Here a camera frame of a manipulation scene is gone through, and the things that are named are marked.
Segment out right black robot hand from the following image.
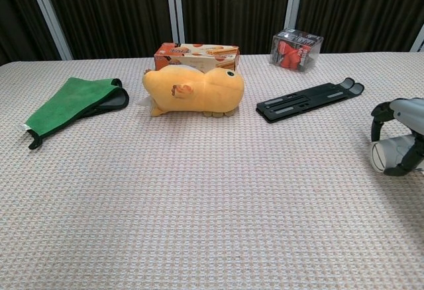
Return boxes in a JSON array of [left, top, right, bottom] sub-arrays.
[[370, 97, 424, 177]]

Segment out white blue-patterned mug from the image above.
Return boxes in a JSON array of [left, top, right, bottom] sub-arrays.
[[370, 134, 424, 173]]

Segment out black folding laptop stand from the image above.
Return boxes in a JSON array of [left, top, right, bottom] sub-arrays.
[[256, 77, 366, 124]]

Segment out clear box with red item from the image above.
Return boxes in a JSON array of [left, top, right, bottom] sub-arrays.
[[269, 28, 324, 73]]

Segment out yellow plush animal toy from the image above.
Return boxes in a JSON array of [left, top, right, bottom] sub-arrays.
[[142, 64, 245, 119]]

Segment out patterned woven tablecloth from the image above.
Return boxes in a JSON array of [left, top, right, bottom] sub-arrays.
[[0, 50, 424, 290]]

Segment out orange biscuit box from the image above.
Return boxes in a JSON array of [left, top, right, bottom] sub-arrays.
[[153, 42, 240, 72]]

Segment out green cloth with black trim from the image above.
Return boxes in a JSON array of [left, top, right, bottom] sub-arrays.
[[24, 77, 130, 150]]

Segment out white partition post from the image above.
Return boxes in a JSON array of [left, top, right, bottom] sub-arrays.
[[25, 0, 74, 61], [409, 24, 424, 53], [164, 0, 186, 44], [284, 0, 305, 33]]

